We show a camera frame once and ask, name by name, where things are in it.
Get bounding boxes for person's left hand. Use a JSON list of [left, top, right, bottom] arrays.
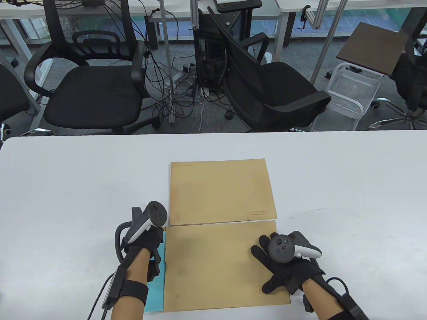
[[121, 227, 164, 264]]

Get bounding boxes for person's right hand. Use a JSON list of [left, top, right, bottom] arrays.
[[251, 235, 326, 295]]

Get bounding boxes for grey hand controller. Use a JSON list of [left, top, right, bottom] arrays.
[[268, 232, 323, 265], [115, 201, 168, 264]]

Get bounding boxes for teal paper sheet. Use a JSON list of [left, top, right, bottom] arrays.
[[144, 232, 166, 312]]

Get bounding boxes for brown paper envelope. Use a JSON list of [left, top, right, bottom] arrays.
[[168, 159, 278, 226], [162, 220, 291, 313]]

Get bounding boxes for person's left forearm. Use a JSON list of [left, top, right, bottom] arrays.
[[110, 247, 151, 320]]

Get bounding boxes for person's right forearm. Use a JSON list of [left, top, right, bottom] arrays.
[[301, 278, 344, 320]]

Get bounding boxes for black office chair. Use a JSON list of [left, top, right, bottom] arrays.
[[0, 63, 53, 142], [24, 0, 160, 135], [368, 33, 427, 131], [207, 6, 332, 133]]

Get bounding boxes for black computer tower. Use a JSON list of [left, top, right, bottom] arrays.
[[193, 13, 231, 94]]

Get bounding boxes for white metal rack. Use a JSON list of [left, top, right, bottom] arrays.
[[310, 62, 381, 131]]

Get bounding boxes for aluminium profile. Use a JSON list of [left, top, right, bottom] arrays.
[[189, 0, 201, 30], [306, 0, 330, 30]]

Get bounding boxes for dark brown board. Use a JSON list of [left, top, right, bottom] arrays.
[[336, 22, 409, 76]]

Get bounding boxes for black clamp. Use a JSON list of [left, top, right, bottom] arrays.
[[295, 5, 311, 32]]

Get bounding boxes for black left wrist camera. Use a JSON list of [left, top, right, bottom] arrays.
[[148, 257, 161, 283]]

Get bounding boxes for black right glove cable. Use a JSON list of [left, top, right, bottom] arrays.
[[325, 276, 350, 295]]

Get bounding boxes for black glove cable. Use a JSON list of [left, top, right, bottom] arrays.
[[87, 272, 115, 320], [325, 276, 350, 295]]

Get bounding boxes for black left wrist strap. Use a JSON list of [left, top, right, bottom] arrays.
[[101, 271, 149, 311]]

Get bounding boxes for black wrist strap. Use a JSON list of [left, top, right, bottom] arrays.
[[329, 293, 371, 320], [101, 271, 149, 311]]

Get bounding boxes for black right wrist strap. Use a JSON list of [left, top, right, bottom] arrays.
[[329, 293, 371, 320]]

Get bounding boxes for black left glove cable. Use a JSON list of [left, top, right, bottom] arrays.
[[87, 272, 115, 320]]

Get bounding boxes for tangle of black cables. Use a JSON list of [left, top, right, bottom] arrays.
[[132, 0, 234, 126]]

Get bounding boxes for white cable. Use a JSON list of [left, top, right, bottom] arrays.
[[190, 100, 206, 134]]

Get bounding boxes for aluminium post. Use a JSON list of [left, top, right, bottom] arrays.
[[159, 0, 176, 124], [310, 0, 348, 84]]

